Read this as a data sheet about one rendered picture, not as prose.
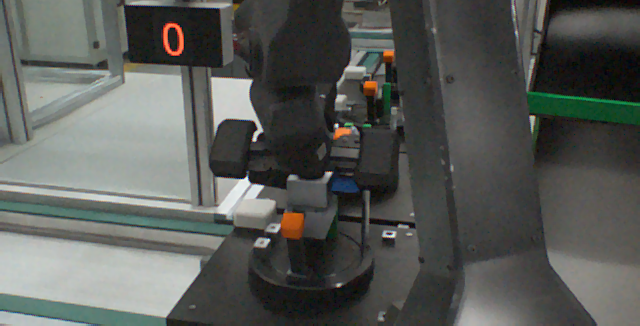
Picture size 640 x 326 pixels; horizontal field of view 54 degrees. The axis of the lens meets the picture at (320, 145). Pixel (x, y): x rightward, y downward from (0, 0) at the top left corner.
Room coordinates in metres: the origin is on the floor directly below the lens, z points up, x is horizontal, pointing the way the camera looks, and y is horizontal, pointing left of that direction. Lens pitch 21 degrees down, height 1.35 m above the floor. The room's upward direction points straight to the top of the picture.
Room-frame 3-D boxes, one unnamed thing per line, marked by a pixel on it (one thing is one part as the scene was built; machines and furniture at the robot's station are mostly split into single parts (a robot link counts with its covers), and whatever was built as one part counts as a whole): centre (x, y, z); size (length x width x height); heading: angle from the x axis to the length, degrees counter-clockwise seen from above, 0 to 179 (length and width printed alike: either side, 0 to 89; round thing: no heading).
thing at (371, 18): (5.97, -0.72, 0.36); 0.60 x 0.40 x 0.15; 78
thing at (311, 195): (0.62, 0.01, 1.06); 0.08 x 0.04 x 0.07; 168
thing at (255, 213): (0.73, 0.08, 0.97); 0.05 x 0.05 x 0.04; 77
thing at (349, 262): (0.61, 0.01, 0.98); 0.14 x 0.14 x 0.02
